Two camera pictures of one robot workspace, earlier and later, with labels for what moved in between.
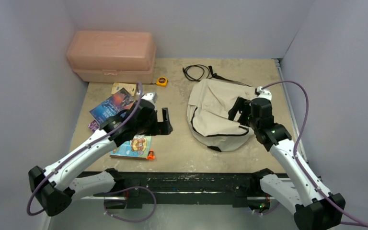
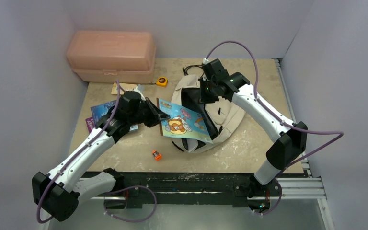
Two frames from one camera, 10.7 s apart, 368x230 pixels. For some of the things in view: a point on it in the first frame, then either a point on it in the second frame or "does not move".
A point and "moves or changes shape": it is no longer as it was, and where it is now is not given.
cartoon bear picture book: x=137 y=147 to x=183 y=123
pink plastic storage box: x=112 y=56 does not move
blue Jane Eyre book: x=121 y=101 does not move
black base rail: x=144 y=190 does not move
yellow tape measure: x=162 y=81 does not move
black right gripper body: x=243 y=112 to x=210 y=103
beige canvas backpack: x=211 y=100 moves or changes shape
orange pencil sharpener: x=150 y=156 to x=157 y=155
